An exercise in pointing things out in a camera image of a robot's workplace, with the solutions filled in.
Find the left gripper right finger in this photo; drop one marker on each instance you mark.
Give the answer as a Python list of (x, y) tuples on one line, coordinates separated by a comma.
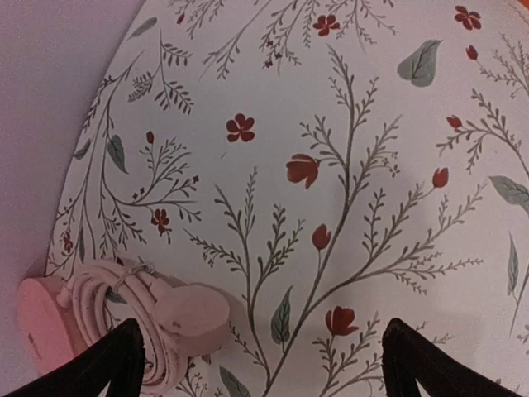
[(411, 362)]

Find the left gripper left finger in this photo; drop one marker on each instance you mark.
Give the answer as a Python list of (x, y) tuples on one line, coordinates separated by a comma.
[(115, 364)]

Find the pink round power strip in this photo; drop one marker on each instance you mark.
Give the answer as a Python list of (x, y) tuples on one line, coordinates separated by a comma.
[(47, 327)]

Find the floral table mat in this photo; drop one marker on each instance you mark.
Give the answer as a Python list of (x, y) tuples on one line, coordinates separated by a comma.
[(328, 165)]

